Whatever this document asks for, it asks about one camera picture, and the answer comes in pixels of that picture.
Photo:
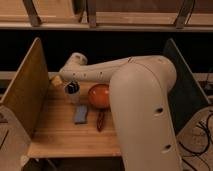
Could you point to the blue sponge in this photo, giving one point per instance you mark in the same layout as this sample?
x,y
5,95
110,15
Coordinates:
x,y
80,116

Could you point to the wooden shelf with brackets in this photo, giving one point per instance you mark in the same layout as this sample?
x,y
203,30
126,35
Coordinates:
x,y
108,15

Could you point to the dark red utensil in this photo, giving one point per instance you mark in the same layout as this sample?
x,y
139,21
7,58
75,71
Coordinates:
x,y
100,120

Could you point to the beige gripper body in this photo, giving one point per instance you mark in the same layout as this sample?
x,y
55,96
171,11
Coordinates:
x,y
56,81

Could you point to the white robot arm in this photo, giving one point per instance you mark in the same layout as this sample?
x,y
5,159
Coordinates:
x,y
138,93

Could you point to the right dark side panel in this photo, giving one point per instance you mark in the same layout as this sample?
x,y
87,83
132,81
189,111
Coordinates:
x,y
187,100

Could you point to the orange ceramic bowl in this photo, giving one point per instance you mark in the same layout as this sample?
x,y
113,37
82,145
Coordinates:
x,y
98,96

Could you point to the left wooden side panel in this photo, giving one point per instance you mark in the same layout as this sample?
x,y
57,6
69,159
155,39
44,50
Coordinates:
x,y
22,100

